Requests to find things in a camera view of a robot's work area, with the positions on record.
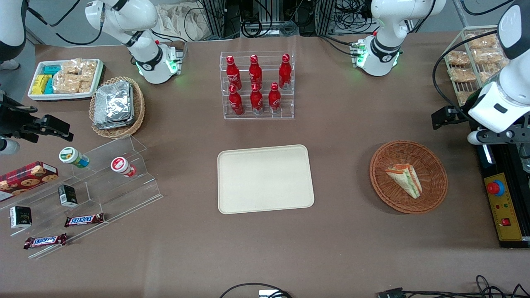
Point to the clear acrylic stepped shelf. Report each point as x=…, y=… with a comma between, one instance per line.
x=107, y=198

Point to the teal snack pack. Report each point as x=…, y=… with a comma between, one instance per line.
x=51, y=70
x=49, y=87

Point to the light oval wicker basket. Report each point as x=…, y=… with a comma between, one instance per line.
x=138, y=107

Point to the red cola bottle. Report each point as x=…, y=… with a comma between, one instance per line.
x=236, y=102
x=256, y=100
x=255, y=72
x=274, y=99
x=284, y=71
x=233, y=74

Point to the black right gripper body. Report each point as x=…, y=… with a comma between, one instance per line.
x=15, y=122

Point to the white rectangular snack tray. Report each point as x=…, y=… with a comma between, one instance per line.
x=62, y=97

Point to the cream plastic tray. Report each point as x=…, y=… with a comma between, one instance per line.
x=265, y=179

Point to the small black box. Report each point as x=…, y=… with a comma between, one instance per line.
x=67, y=195
x=20, y=217

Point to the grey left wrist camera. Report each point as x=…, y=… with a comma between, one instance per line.
x=476, y=137

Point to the yellow snack pack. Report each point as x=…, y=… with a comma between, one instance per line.
x=39, y=84

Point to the red tartan cookie box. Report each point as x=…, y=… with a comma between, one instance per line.
x=25, y=178

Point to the green lid yogurt cup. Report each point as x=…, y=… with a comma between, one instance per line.
x=70, y=156

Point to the brown round wicker basket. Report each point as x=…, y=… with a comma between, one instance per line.
x=430, y=165

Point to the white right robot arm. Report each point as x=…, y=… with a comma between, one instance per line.
x=124, y=16

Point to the yellow emergency stop control box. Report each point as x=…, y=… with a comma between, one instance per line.
x=505, y=211

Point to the black metal machine base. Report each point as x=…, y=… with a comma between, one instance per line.
x=507, y=157

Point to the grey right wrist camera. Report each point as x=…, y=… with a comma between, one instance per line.
x=8, y=146

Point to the red lid yogurt cup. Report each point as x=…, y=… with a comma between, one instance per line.
x=120, y=164

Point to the clear acrylic bottle rack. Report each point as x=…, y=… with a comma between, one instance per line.
x=265, y=116

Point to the beige cloth bag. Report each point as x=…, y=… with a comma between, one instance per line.
x=178, y=22

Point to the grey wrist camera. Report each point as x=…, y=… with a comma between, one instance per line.
x=476, y=137
x=8, y=146

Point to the stack of silver foil packs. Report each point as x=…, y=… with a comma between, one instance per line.
x=112, y=105

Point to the triangle sandwich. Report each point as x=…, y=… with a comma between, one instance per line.
x=405, y=180

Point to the brown Snickers bar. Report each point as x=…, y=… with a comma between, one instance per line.
x=84, y=219
x=44, y=241

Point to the clear bag of fried snacks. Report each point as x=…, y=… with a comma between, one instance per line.
x=461, y=74
x=487, y=56
x=457, y=58
x=482, y=40

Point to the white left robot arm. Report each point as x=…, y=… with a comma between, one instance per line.
x=385, y=25

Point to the clear bag of rice crackers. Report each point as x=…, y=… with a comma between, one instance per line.
x=85, y=84
x=71, y=66
x=66, y=84
x=89, y=67

